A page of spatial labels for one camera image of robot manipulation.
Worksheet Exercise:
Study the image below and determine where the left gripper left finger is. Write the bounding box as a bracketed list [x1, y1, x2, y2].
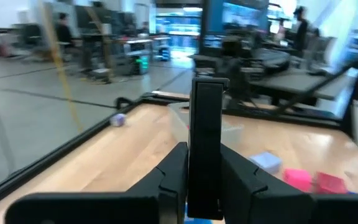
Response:
[4, 141, 189, 224]

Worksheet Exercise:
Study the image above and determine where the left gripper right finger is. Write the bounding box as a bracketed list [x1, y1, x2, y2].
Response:
[221, 143, 358, 224]

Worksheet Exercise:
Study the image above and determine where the red charger cube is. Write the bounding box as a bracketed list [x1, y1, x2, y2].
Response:
[314, 172, 348, 195]

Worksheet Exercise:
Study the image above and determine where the blue plastic basket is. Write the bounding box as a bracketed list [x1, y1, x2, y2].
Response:
[183, 202, 214, 224]

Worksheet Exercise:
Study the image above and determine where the grey plastic bin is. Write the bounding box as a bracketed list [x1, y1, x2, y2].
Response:
[166, 101, 245, 147]

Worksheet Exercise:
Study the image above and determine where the small purple white cube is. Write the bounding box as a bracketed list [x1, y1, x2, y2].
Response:
[109, 113, 127, 128]

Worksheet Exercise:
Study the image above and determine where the person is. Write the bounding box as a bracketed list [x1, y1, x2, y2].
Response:
[292, 5, 311, 60]
[53, 11, 76, 47]

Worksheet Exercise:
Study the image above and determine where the light blue charger cube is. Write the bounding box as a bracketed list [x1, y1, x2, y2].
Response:
[249, 151, 283, 174]

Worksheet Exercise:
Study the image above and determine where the pink charger cube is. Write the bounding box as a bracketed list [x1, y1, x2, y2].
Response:
[283, 167, 313, 192]

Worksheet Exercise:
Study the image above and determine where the yellow hanging cable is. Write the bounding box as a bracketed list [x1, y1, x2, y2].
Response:
[40, 0, 85, 133]

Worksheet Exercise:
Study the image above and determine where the grey work desk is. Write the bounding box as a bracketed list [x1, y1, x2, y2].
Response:
[249, 70, 354, 105]

